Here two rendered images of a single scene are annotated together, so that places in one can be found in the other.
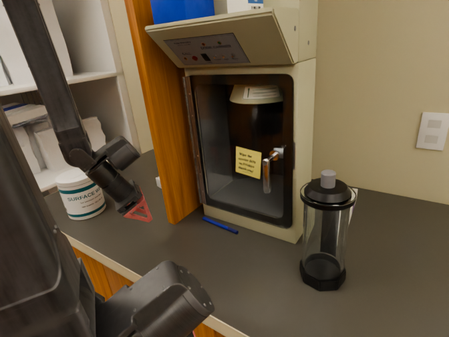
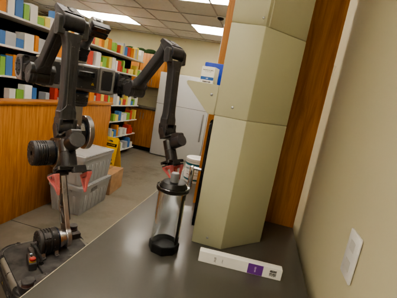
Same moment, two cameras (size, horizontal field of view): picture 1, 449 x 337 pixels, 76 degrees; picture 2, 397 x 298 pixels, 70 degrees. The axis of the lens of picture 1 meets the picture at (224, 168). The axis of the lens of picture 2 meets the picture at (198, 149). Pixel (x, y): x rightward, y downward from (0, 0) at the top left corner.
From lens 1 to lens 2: 1.05 m
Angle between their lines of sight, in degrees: 63
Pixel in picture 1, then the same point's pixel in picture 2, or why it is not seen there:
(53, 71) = (168, 95)
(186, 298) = (70, 134)
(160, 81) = not seen: hidden behind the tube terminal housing
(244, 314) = (128, 222)
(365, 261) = (183, 268)
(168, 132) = not seen: hidden behind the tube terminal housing
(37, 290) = (58, 110)
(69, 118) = (165, 114)
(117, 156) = (172, 139)
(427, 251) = not seen: outside the picture
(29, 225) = (62, 98)
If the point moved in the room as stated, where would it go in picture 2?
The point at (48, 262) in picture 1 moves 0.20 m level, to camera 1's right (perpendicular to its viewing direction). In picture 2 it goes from (61, 106) to (59, 113)
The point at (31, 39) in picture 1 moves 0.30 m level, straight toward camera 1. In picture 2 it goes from (168, 82) to (117, 72)
